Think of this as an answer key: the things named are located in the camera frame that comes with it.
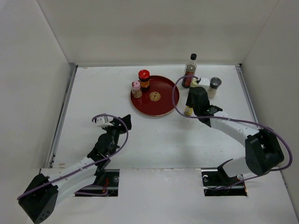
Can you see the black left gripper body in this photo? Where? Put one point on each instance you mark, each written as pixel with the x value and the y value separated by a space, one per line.
pixel 113 130

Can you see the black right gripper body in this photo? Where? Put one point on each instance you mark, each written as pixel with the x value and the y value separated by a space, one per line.
pixel 196 109

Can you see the small oil bottle cork cap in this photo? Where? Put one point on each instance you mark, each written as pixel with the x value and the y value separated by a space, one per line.
pixel 188 111

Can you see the pink-cap spice jar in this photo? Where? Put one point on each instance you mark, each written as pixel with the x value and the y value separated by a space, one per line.
pixel 136 89

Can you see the red-lid chili sauce jar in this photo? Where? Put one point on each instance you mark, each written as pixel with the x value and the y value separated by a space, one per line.
pixel 144 78

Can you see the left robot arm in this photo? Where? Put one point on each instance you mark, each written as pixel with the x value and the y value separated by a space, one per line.
pixel 46 191

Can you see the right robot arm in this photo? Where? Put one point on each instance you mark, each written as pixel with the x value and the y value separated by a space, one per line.
pixel 262 149

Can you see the white bottle cream cap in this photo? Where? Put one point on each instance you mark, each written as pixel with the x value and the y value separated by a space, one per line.
pixel 194 83

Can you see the black-top glass grinder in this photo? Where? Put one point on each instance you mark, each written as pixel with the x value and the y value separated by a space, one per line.
pixel 215 83

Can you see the tall soy sauce bottle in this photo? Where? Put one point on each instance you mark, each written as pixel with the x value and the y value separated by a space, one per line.
pixel 190 69

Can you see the round red lacquer tray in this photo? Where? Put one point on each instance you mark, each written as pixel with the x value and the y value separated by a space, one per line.
pixel 159 100

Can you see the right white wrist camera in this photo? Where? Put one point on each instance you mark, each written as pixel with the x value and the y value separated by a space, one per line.
pixel 204 82

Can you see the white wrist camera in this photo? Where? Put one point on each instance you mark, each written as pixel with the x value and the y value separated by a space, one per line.
pixel 102 121
pixel 204 82

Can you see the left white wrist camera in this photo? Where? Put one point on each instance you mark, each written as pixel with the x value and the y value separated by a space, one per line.
pixel 102 121

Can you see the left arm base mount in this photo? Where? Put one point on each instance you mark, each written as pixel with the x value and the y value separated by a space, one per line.
pixel 105 185

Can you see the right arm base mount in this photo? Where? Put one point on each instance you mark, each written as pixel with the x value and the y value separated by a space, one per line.
pixel 216 183

